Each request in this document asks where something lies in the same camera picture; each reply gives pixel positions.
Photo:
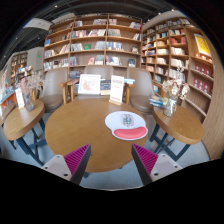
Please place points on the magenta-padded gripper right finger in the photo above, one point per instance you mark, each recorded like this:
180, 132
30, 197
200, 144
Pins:
146, 159

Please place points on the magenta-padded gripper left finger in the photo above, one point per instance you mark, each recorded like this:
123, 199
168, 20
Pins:
76, 159

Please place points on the transparent computer mouse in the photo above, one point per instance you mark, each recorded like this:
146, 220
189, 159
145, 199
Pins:
128, 120

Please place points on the white mouse pad, red rest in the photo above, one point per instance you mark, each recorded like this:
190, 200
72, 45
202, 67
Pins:
130, 133

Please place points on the round wooden side table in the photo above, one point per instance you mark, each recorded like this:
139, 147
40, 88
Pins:
23, 121
181, 125

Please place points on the glass vase, dried flowers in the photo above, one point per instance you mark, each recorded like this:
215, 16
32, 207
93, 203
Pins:
170, 106
28, 101

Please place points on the stack of colourful books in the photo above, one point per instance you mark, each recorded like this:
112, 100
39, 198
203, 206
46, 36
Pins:
157, 101

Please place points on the brown armchair, wooden arms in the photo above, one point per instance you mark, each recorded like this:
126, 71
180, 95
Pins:
96, 70
143, 100
53, 98

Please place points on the white framed floral picture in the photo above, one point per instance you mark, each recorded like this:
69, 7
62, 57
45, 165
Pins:
89, 84

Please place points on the white sign, wooden base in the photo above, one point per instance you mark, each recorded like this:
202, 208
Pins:
117, 88

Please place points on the dark book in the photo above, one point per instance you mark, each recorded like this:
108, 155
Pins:
105, 86

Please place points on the stack of blue books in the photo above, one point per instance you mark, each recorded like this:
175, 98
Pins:
129, 81

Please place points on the small white table sign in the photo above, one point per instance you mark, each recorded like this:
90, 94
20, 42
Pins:
20, 98

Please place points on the distant wooden bookshelf unit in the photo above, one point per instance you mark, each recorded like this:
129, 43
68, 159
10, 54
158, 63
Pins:
18, 63

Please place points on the curved wooden bookshelf unit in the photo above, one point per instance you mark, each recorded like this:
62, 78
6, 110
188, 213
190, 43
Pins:
173, 43

